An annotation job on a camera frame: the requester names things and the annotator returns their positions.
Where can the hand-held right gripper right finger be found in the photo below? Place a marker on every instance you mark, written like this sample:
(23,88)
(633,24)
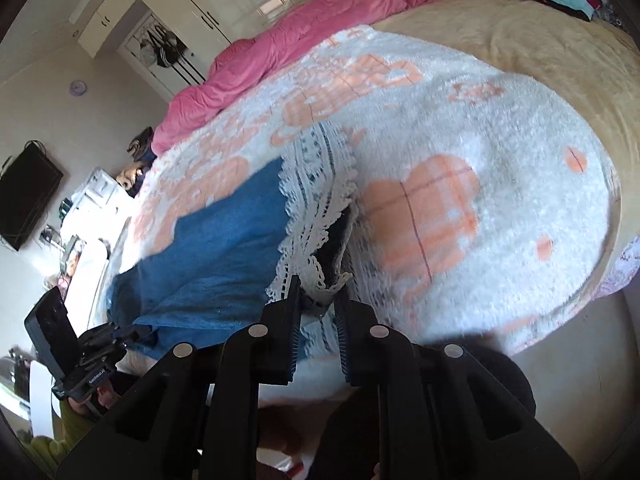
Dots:
(344,347)

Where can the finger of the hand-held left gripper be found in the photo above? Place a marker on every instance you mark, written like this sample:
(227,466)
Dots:
(137,336)

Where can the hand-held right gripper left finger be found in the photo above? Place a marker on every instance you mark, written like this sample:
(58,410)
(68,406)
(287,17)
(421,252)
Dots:
(296,347)

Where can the blue denim garment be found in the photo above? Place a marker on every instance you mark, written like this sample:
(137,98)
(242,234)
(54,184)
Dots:
(220,250)

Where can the person's left forearm green sleeve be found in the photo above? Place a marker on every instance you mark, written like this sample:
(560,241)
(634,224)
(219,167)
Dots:
(55,447)

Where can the person's left hand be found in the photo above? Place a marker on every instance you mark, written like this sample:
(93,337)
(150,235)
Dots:
(100,400)

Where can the white dresser with items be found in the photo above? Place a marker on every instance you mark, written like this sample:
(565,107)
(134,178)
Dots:
(87,220)

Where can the pile of clothes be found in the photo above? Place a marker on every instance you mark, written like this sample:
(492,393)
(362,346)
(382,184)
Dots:
(135,160)

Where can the white orange fleece blanket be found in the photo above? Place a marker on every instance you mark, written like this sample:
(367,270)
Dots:
(500,210)

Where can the purple floral bed skirt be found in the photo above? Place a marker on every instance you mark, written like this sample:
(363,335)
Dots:
(622,270)

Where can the hanging bags and clothes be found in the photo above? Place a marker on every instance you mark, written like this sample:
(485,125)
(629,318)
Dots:
(165,47)

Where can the pink duvet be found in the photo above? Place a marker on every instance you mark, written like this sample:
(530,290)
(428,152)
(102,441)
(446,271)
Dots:
(280,45)

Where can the cream wardrobe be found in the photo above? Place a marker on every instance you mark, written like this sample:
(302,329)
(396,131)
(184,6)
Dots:
(225,0)

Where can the beige bed sheet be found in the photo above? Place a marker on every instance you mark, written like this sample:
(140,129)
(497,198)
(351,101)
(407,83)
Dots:
(550,55)

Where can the black wall television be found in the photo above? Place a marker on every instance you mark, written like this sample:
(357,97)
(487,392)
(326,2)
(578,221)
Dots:
(27,195)

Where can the round wall clock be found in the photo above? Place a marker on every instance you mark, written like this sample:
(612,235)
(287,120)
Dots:
(78,87)

